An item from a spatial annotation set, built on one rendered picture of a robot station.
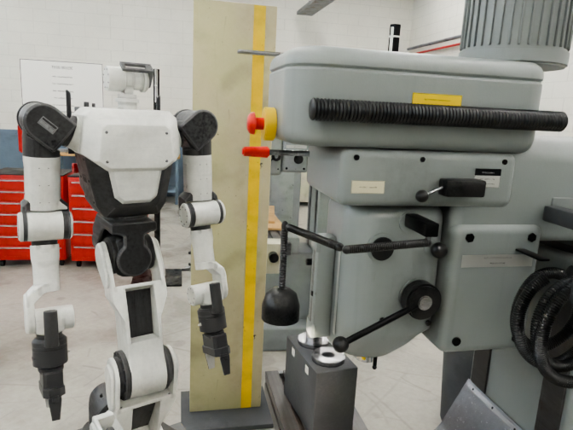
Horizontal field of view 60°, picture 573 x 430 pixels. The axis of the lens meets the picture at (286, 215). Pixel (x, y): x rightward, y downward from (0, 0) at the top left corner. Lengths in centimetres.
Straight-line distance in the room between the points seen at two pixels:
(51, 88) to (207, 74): 767
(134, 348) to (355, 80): 101
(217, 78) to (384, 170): 186
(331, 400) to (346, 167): 72
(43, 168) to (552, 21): 120
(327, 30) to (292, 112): 961
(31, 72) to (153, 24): 235
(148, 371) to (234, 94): 157
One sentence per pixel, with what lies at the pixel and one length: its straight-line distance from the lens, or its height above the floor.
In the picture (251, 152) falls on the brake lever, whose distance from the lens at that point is 101.
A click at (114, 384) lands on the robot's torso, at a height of 101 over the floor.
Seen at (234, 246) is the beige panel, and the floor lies 104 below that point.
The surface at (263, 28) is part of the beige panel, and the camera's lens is 268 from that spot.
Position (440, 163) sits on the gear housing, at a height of 171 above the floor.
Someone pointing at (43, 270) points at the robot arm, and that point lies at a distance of 148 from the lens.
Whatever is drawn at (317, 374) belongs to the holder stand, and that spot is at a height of 114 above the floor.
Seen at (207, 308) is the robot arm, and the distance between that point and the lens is 162.
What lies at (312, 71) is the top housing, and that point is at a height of 185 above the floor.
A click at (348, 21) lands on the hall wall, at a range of 1057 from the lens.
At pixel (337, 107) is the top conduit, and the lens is 77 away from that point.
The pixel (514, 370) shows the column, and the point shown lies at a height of 122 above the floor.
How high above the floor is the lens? 179
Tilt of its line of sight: 12 degrees down
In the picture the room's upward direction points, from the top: 3 degrees clockwise
